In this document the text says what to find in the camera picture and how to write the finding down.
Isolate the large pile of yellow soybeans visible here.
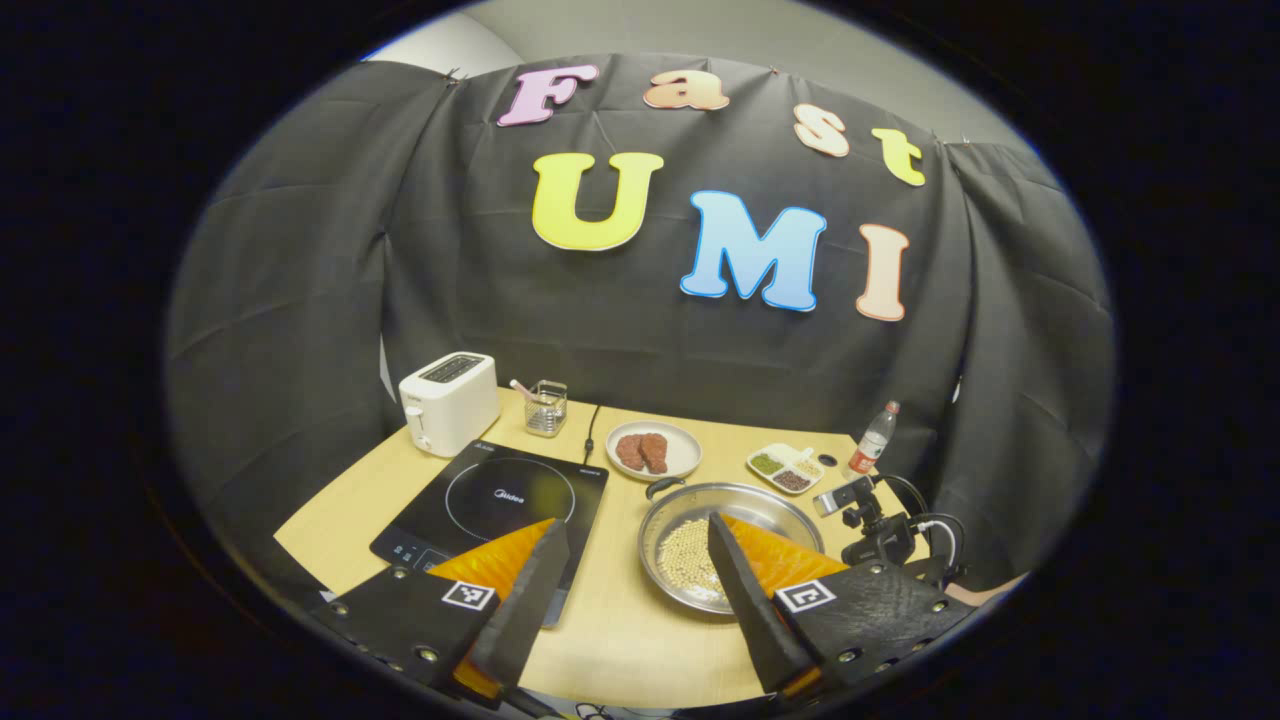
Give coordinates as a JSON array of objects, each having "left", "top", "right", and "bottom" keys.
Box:
[{"left": 655, "top": 517, "right": 723, "bottom": 603}]

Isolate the black induction cooktop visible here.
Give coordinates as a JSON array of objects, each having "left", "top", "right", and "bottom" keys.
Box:
[{"left": 370, "top": 440, "right": 610, "bottom": 629}]

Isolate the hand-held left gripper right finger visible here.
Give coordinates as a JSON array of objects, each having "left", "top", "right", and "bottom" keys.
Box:
[{"left": 706, "top": 512, "right": 976, "bottom": 701}]

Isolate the wire mesh holder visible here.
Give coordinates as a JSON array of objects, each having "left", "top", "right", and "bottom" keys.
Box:
[{"left": 524, "top": 380, "right": 569, "bottom": 438}]

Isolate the clear plastic water bottle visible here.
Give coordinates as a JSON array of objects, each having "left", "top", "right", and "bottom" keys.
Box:
[{"left": 848, "top": 401, "right": 901, "bottom": 477}]

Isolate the white divided dish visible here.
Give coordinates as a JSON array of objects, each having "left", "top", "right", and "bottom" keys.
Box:
[{"left": 746, "top": 442, "right": 826, "bottom": 496}]

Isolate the steel pot with black handles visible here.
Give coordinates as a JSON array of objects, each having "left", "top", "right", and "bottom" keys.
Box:
[{"left": 637, "top": 477, "right": 827, "bottom": 616}]

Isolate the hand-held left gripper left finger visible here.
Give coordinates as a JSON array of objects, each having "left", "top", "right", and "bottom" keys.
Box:
[{"left": 310, "top": 517, "right": 571, "bottom": 706}]

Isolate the white round plate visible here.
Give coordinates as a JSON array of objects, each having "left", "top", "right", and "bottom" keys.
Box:
[{"left": 606, "top": 420, "right": 703, "bottom": 483}]

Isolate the white toaster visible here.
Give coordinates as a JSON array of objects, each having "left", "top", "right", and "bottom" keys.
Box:
[{"left": 398, "top": 352, "right": 501, "bottom": 458}]

